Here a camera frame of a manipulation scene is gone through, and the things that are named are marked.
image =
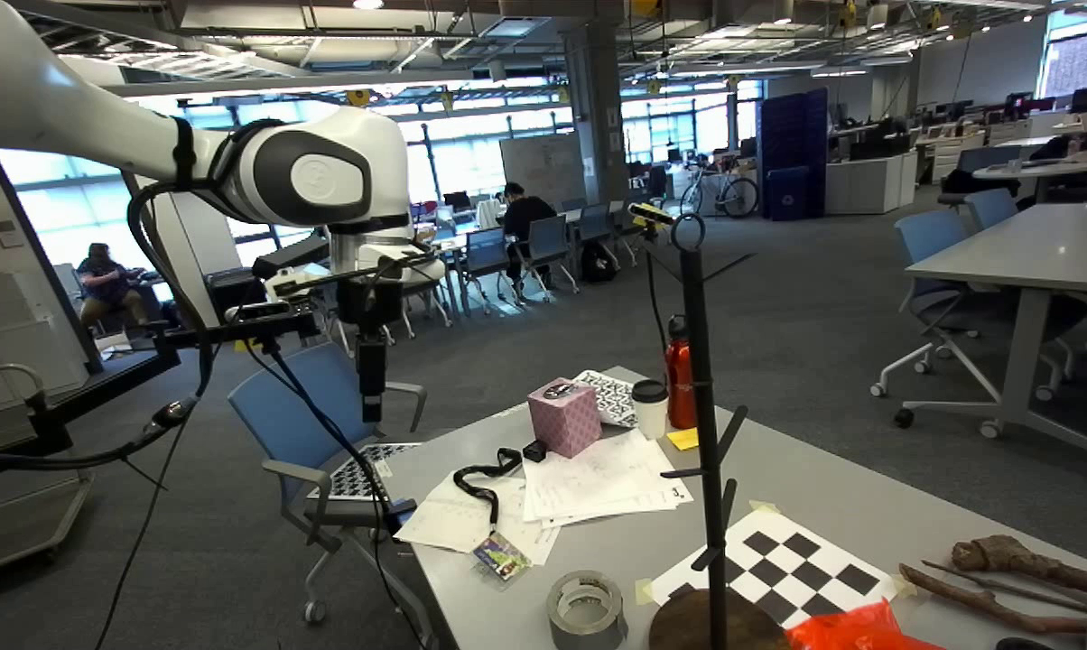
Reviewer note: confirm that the brown wooden stick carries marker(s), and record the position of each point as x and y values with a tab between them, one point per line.
1012	558

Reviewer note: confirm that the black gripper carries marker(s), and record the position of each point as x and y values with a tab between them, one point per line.
369	298

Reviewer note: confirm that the blue wheeled office chair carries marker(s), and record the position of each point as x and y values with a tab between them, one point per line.
943	313

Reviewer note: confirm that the dark wooden peg rack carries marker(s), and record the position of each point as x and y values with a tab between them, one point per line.
714	442

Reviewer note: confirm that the red fire extinguisher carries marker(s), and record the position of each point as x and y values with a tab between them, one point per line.
680	376

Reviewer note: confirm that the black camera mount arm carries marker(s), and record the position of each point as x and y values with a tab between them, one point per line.
51	418

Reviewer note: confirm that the grey office table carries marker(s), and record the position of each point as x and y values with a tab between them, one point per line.
1037	253

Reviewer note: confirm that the silver duct tape roll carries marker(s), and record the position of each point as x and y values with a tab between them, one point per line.
585	612

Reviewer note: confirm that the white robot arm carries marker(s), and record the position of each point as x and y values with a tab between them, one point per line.
343	174

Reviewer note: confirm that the seated person in black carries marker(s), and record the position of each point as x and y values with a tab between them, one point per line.
520	211

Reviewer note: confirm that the yellow sticky note pad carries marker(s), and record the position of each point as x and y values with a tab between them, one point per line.
684	442

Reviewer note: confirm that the black white checkerboard sheet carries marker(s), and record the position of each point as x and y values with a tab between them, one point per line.
791	572

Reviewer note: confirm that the thin brown twig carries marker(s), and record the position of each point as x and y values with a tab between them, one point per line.
991	604

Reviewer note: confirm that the orange plastic bag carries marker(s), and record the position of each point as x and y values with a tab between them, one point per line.
854	629

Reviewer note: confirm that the pink tissue box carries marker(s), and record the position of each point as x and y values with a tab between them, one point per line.
564	418

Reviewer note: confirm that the patterned white box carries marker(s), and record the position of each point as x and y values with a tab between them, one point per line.
611	400

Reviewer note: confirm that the seated person at left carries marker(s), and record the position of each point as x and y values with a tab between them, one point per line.
106	288

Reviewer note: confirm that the blue cabinet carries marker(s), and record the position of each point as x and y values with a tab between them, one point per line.
791	158

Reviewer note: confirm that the white paper sheets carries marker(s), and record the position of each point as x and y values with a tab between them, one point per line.
529	503

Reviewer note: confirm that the white cup black lid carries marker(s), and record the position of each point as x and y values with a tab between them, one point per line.
650	411

